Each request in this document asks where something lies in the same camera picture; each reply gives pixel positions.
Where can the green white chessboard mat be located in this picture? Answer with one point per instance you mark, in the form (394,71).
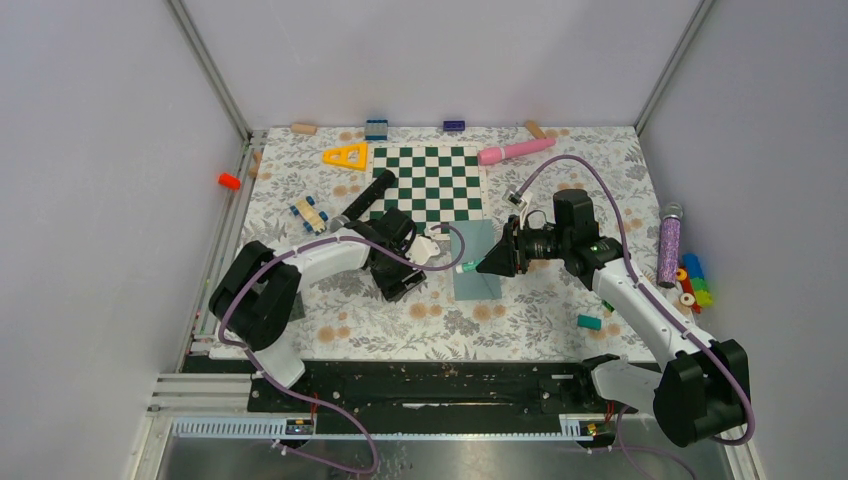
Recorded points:
(434,183)

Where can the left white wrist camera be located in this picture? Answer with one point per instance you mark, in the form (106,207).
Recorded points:
(423,249)

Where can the small green white peg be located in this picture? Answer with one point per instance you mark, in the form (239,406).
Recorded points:
(467,267)

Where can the colourful block toy pile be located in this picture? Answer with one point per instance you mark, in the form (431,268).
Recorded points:
(692,279)

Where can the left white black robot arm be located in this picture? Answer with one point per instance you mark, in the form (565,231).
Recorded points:
(255,298)

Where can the left wooden cylinder peg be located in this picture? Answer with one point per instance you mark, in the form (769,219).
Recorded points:
(303,129)

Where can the blue grey lego brick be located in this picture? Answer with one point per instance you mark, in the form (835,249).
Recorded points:
(376,130)

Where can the purple lego brick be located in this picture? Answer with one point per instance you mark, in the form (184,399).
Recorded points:
(454,125)

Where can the black silver microphone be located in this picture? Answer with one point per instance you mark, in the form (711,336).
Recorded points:
(374,191)

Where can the pink toy microphone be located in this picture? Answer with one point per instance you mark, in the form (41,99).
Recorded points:
(493,155)

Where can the floral patterned table mat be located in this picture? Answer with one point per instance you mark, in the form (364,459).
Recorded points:
(535,317)

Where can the grey lego baseplate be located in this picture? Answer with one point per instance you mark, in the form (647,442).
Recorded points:
(297,311)

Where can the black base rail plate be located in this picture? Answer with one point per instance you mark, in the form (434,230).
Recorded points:
(426,397)

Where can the wooden toy car blue wheels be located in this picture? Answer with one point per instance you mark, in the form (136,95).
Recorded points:
(314,220)

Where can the wooden cylinder peg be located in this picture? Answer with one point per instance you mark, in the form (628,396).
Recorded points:
(303,129)
(533,128)

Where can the purple glitter microphone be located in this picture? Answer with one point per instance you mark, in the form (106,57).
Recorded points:
(670,228)

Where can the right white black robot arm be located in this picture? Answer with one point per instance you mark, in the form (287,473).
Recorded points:
(701,387)

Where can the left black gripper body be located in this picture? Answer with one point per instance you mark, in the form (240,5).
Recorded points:
(390,276)

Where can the orange red small cylinder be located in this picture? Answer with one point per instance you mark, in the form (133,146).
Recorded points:
(229,181)

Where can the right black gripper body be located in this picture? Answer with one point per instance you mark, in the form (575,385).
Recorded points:
(534,244)

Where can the teal small block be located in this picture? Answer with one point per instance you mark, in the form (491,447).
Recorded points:
(589,322)

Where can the yellow triangle toy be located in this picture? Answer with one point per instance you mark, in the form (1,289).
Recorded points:
(354,156)

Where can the right wooden cylinder peg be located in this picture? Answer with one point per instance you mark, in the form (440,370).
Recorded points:
(533,128)

